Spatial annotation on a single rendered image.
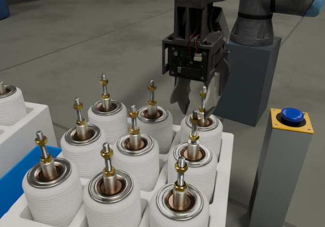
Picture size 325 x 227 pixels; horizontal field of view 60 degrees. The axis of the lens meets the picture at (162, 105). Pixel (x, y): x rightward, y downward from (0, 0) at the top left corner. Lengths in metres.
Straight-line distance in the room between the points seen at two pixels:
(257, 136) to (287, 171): 0.47
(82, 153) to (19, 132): 0.29
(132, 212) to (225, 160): 0.26
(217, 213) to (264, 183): 0.14
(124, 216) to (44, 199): 0.14
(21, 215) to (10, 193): 0.22
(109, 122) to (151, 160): 0.17
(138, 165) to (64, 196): 0.14
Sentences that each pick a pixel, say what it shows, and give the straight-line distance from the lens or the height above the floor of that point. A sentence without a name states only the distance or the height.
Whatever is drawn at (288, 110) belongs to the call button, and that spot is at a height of 0.33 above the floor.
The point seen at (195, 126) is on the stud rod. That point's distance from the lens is 0.51.
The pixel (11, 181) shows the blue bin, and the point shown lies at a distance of 0.81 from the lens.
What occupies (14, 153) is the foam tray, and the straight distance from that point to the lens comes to 0.85.
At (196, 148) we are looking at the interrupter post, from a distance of 0.53.
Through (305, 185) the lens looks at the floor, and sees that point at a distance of 0.94.
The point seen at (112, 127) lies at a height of 0.22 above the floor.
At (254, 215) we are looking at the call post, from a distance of 0.71.
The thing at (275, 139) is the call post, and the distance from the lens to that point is 0.57.
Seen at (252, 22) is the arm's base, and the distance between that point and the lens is 1.02.
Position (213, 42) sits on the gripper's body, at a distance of 0.39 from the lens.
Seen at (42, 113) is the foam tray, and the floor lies 0.17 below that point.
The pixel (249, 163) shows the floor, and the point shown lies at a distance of 0.95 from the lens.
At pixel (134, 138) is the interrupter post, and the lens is 0.56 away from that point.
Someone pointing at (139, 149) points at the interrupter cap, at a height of 0.25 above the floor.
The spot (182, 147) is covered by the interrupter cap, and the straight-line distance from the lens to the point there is 0.57.
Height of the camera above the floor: 0.61
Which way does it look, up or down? 30 degrees down
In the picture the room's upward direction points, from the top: straight up
